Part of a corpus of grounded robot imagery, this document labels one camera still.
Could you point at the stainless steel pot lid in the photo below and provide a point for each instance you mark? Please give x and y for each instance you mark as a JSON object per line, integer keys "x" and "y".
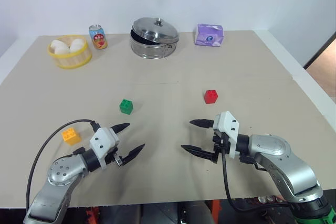
{"x": 155, "y": 31}

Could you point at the orange toy brick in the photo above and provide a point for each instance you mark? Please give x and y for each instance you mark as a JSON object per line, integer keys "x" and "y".
{"x": 70, "y": 137}

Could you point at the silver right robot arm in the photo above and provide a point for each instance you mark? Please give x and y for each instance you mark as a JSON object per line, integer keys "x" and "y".
{"x": 288, "y": 163}

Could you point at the blue and orange drink can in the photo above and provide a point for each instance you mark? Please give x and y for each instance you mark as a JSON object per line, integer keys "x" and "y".
{"x": 98, "y": 39}

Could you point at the green toy brick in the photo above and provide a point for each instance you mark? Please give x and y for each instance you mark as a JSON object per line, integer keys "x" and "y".
{"x": 126, "y": 106}

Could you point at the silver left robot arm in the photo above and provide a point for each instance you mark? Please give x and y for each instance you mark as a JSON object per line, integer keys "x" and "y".
{"x": 60, "y": 172}

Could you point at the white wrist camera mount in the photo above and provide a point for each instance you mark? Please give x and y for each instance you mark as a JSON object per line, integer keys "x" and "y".
{"x": 228, "y": 125}
{"x": 102, "y": 140}

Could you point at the beige table cover sheet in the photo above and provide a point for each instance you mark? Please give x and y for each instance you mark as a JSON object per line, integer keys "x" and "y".
{"x": 168, "y": 77}

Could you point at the yellow bamboo steamer basket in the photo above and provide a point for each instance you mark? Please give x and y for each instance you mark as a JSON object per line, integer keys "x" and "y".
{"x": 72, "y": 60}

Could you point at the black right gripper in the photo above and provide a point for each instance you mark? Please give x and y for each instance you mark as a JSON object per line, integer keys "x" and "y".
{"x": 219, "y": 145}

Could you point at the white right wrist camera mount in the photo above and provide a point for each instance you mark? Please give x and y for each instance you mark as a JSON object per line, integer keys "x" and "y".
{"x": 228, "y": 125}

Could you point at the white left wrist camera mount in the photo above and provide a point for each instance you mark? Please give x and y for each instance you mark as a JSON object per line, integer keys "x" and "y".
{"x": 102, "y": 140}

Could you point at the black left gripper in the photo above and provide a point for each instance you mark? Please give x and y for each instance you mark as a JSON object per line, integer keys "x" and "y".
{"x": 116, "y": 159}

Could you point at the white steamed bun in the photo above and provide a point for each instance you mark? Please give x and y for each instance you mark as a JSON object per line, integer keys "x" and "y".
{"x": 75, "y": 44}
{"x": 62, "y": 50}
{"x": 56, "y": 44}

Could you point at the purple tissue pack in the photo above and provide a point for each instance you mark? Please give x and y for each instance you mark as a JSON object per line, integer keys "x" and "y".
{"x": 208, "y": 37}

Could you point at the dark panel beside wall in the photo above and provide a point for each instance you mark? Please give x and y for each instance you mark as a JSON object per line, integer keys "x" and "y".
{"x": 321, "y": 51}

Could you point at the orange metal frame piece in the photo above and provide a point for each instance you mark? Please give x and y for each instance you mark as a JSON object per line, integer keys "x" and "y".
{"x": 215, "y": 212}
{"x": 92, "y": 214}

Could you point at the red toy brick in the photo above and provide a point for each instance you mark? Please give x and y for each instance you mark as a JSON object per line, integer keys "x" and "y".
{"x": 210, "y": 96}

